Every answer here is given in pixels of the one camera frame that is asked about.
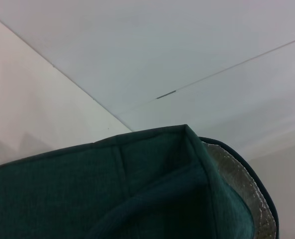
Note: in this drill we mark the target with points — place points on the dark teal insulated lunch bag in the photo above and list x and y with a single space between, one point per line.
112 194

